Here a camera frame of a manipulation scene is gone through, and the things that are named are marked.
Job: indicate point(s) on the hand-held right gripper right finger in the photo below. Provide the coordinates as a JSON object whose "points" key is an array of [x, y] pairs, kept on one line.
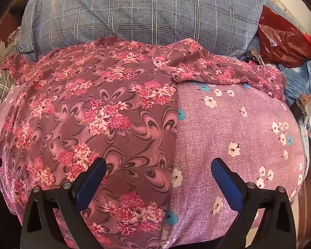
{"points": [[228, 184]]}

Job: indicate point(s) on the blue plaid pillow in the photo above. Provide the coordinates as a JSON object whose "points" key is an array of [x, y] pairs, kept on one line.
{"points": [[145, 13]]}

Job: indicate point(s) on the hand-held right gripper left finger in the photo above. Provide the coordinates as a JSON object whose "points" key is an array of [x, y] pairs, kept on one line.
{"points": [[90, 184]]}

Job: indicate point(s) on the pink floral swirl garment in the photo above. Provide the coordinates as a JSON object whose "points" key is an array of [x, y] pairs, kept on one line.
{"points": [[93, 96]]}

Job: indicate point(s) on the blue denim cloth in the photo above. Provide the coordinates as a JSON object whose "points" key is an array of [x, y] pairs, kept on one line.
{"points": [[300, 80]]}

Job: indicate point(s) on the purple floral bedsheet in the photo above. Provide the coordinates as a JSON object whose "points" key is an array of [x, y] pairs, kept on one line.
{"points": [[235, 124]]}

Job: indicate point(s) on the grey star print cloth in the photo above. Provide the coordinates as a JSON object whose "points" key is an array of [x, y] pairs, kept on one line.
{"points": [[0, 83]]}

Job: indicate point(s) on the red plastic bag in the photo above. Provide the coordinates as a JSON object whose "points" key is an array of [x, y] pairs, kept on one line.
{"points": [[280, 41]]}

